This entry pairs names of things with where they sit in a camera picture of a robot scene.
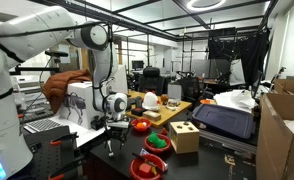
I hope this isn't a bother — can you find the green plastic toy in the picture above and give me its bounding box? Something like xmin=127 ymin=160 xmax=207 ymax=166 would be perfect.
xmin=148 ymin=131 xmax=168 ymax=149

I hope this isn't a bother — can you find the brown jacket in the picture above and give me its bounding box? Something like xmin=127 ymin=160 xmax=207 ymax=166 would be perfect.
xmin=41 ymin=68 xmax=94 ymax=114

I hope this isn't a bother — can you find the clear plastic container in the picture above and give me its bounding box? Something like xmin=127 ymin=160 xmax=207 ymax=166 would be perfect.
xmin=166 ymin=98 xmax=182 ymax=111

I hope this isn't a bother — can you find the black pegboard panel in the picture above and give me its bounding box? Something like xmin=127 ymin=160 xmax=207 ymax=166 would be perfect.
xmin=21 ymin=124 xmax=88 ymax=180

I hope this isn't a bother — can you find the background monitor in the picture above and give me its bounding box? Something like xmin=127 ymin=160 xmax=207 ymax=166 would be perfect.
xmin=131 ymin=59 xmax=145 ymax=72

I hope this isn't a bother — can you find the small black gadget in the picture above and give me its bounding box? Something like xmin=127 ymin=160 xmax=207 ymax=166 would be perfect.
xmin=90 ymin=115 xmax=109 ymax=131

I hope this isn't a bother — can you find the cardboard box white label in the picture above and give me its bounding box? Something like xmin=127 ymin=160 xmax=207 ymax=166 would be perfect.
xmin=142 ymin=110 xmax=162 ymax=122

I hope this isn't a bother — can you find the silver keyboard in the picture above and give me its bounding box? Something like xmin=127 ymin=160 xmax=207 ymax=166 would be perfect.
xmin=23 ymin=118 xmax=63 ymax=134

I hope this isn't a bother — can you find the wooden desk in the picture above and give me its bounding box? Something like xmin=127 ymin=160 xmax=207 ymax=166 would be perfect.
xmin=125 ymin=89 xmax=193 ymax=129

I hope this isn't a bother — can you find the orange square block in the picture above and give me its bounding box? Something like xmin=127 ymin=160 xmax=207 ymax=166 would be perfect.
xmin=138 ymin=163 xmax=154 ymax=176

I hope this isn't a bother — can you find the black office chair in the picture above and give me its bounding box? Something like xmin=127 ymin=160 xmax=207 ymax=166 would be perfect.
xmin=138 ymin=66 xmax=166 ymax=96

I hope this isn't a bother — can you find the black clamp orange tip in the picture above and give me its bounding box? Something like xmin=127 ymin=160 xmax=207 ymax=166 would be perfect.
xmin=49 ymin=131 xmax=80 ymax=147
xmin=48 ymin=155 xmax=86 ymax=180

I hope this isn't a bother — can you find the white table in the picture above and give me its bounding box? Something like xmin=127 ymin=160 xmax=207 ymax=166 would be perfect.
xmin=20 ymin=111 xmax=115 ymax=148

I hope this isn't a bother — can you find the brown football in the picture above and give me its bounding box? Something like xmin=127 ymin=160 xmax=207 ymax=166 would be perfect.
xmin=159 ymin=93 xmax=170 ymax=105

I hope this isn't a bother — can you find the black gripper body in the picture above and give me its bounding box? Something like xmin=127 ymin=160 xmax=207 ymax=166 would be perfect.
xmin=104 ymin=127 xmax=130 ymax=140

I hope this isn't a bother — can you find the black stick tool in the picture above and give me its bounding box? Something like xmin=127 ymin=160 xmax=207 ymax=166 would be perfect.
xmin=131 ymin=152 xmax=166 ymax=175

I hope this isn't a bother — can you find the orange ball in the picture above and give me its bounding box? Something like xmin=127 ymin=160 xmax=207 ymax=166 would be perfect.
xmin=135 ymin=121 xmax=147 ymax=130

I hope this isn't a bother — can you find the small open cardboard box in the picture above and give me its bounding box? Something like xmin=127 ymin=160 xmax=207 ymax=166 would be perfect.
xmin=273 ymin=78 xmax=294 ymax=96

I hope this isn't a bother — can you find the wooden shape sorter box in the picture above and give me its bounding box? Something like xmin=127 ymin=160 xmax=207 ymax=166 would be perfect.
xmin=168 ymin=120 xmax=201 ymax=155

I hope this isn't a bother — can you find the black mesh chair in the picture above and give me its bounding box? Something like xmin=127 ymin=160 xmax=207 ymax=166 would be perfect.
xmin=176 ymin=71 xmax=203 ymax=101

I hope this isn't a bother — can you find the ring ceiling light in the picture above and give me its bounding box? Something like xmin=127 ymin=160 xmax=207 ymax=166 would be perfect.
xmin=186 ymin=0 xmax=227 ymax=12

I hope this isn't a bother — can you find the black curtain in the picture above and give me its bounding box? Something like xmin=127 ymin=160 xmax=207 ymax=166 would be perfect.
xmin=207 ymin=28 xmax=271 ymax=88

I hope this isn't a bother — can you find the black box red label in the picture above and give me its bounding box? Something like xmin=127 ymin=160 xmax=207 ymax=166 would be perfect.
xmin=130 ymin=107 xmax=147 ymax=117

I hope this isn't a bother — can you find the dark plastic bin lid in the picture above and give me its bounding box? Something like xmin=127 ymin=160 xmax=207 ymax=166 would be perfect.
xmin=191 ymin=103 xmax=257 ymax=140

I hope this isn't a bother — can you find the black ceiling truss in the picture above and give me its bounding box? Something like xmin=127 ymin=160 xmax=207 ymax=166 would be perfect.
xmin=30 ymin=0 xmax=278 ymax=43

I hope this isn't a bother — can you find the white box dog print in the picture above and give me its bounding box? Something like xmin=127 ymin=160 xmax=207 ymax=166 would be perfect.
xmin=58 ymin=81 xmax=105 ymax=130

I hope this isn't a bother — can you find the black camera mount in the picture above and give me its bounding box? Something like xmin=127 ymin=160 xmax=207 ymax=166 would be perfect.
xmin=8 ymin=49 xmax=70 ymax=76

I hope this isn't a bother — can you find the white helmet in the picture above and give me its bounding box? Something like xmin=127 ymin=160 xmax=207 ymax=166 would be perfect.
xmin=141 ymin=91 xmax=161 ymax=112

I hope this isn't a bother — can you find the blue white card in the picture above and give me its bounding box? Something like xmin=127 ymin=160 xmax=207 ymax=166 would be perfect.
xmin=139 ymin=148 xmax=170 ymax=171

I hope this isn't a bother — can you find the large cardboard box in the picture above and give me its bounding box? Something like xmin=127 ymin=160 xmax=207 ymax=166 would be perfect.
xmin=255 ymin=92 xmax=294 ymax=180

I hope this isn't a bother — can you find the red plastic bowl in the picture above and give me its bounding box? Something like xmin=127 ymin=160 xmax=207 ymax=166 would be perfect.
xmin=129 ymin=153 xmax=167 ymax=180
xmin=144 ymin=133 xmax=172 ymax=154
xmin=130 ymin=118 xmax=153 ymax=133

